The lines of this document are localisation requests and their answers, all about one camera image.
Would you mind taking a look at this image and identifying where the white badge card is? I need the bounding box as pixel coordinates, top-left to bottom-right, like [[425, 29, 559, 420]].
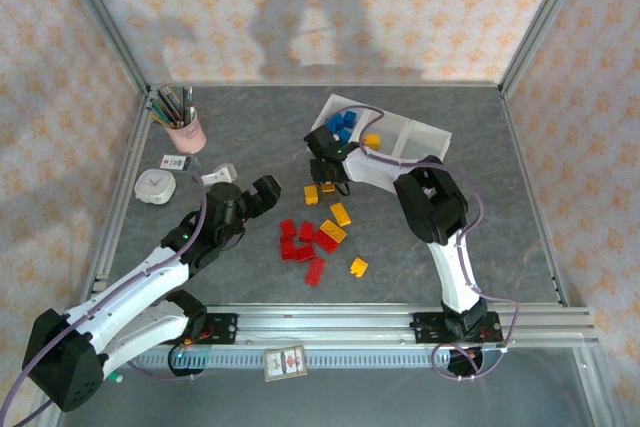
[[161, 153, 194, 172]]

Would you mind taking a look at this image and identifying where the white square clock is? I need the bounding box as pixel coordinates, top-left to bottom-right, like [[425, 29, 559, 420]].
[[133, 169, 177, 206]]

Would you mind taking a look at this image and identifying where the pink pencil cup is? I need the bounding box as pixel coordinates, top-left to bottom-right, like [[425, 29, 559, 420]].
[[164, 106, 208, 154]]

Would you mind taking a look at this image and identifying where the white three-compartment container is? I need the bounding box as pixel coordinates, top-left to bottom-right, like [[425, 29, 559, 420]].
[[305, 93, 453, 188]]

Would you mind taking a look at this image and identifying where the coloured pencil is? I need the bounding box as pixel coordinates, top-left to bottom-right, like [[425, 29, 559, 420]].
[[158, 86, 182, 123], [149, 99, 177, 127]]

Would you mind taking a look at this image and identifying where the red-white label card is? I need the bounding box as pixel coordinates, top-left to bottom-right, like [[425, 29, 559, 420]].
[[263, 345, 309, 382]]

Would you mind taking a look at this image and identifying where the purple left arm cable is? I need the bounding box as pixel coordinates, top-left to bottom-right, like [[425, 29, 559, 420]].
[[0, 174, 209, 427]]

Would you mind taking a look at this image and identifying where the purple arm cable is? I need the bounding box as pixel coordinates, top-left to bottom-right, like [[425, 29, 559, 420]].
[[0, 174, 209, 427], [357, 105, 522, 382]]

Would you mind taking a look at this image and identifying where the aluminium side rail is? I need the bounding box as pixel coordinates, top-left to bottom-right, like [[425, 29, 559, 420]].
[[499, 89, 571, 308], [82, 91, 154, 308]]

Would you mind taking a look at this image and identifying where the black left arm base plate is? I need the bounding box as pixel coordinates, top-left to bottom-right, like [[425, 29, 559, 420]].
[[184, 313, 239, 347]]

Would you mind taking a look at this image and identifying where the aluminium mounting rail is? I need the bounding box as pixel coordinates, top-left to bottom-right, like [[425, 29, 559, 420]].
[[94, 304, 599, 348]]

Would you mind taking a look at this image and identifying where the grey slotted cable duct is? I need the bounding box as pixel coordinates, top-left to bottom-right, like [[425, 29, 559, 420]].
[[134, 349, 451, 369]]

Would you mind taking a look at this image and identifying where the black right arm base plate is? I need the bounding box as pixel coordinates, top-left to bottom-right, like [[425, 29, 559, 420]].
[[412, 311, 503, 347]]

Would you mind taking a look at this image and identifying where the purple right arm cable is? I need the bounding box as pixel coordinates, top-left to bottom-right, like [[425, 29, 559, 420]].
[[357, 105, 522, 382]]

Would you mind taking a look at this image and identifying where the aluminium frame post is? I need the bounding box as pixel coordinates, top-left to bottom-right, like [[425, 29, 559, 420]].
[[499, 0, 596, 96], [54, 0, 151, 93]]

